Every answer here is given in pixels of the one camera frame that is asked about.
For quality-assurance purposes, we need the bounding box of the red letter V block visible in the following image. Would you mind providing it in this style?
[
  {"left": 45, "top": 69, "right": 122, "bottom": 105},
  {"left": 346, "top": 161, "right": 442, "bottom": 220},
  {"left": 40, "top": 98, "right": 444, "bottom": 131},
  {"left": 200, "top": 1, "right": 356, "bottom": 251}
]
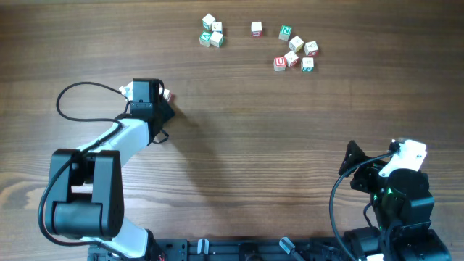
[{"left": 163, "top": 89, "right": 172, "bottom": 102}]

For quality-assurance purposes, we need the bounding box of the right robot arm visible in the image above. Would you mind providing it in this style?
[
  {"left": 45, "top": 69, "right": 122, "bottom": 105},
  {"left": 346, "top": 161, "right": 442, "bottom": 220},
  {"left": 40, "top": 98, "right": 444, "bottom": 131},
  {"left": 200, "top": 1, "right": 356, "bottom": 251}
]
[{"left": 334, "top": 139, "right": 452, "bottom": 260}]

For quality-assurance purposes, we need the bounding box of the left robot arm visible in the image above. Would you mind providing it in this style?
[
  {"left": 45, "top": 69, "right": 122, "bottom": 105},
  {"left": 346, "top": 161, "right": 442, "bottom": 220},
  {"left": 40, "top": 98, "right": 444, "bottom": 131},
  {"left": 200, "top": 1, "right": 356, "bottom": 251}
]
[{"left": 38, "top": 78, "right": 175, "bottom": 260}]

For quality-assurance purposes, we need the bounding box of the green letter A block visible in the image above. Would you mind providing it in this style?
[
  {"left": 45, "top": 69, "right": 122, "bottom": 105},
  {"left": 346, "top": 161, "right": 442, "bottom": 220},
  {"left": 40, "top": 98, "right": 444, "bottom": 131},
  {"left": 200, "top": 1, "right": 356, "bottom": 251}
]
[{"left": 199, "top": 31, "right": 212, "bottom": 47}]

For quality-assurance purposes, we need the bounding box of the teal block top left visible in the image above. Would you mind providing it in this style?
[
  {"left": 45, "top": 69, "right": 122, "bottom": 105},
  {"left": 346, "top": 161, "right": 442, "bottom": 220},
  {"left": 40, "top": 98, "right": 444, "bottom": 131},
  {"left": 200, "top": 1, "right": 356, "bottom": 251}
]
[{"left": 202, "top": 14, "right": 216, "bottom": 30}]

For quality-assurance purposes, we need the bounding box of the small white block orange print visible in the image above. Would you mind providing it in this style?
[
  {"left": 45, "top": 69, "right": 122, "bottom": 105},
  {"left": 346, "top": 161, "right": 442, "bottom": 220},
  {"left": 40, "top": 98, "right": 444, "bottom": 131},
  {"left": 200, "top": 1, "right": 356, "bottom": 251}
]
[{"left": 211, "top": 22, "right": 223, "bottom": 33}]

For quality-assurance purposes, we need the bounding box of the white block green J side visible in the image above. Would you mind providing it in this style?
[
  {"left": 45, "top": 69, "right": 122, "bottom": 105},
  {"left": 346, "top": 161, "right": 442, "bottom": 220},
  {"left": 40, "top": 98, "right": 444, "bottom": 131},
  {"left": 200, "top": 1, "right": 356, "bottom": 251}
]
[{"left": 301, "top": 57, "right": 315, "bottom": 72}]

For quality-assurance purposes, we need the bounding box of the white block red Q side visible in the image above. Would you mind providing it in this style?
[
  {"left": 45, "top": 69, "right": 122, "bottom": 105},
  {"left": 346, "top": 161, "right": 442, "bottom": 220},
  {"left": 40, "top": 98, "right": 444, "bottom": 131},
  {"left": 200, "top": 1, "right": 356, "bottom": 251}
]
[{"left": 304, "top": 41, "right": 319, "bottom": 57}]

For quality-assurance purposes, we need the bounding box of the white block red M side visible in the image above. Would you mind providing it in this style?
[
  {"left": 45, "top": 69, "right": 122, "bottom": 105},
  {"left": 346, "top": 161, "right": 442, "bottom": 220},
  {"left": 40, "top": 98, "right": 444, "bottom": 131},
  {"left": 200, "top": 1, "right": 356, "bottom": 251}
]
[{"left": 284, "top": 51, "right": 299, "bottom": 67}]

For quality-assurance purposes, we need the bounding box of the red letter U block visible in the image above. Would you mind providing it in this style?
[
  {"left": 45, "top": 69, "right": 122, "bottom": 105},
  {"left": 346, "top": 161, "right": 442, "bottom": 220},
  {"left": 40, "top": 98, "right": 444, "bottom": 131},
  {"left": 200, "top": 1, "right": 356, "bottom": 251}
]
[{"left": 273, "top": 57, "right": 286, "bottom": 72}]

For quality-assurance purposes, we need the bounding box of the white block yellow side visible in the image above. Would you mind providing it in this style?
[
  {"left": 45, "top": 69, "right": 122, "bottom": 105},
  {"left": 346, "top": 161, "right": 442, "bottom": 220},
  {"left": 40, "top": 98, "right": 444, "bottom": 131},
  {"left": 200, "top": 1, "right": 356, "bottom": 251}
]
[{"left": 289, "top": 36, "right": 305, "bottom": 53}]

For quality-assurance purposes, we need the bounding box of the green letter N block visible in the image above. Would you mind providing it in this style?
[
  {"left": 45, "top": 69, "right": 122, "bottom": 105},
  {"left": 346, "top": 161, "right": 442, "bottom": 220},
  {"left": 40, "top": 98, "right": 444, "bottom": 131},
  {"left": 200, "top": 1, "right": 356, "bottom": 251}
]
[{"left": 278, "top": 25, "right": 292, "bottom": 41}]

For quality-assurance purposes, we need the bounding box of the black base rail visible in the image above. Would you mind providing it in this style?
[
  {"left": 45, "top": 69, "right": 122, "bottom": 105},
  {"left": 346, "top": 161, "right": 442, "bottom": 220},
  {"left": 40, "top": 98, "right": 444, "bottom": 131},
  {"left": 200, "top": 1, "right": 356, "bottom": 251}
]
[{"left": 86, "top": 237, "right": 349, "bottom": 261}]

